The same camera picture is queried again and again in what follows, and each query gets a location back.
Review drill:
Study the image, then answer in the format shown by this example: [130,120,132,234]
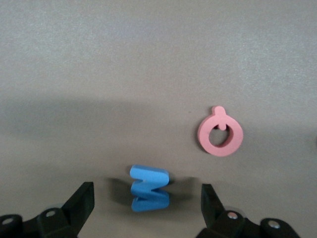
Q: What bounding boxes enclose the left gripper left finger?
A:
[0,181,95,238]

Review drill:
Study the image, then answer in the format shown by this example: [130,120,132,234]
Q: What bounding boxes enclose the red foam capital Q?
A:
[197,106,244,157]

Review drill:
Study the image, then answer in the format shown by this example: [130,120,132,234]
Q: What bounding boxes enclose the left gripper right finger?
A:
[195,183,302,238]

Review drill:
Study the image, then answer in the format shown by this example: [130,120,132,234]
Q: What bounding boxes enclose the blue foam capital W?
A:
[129,164,170,213]

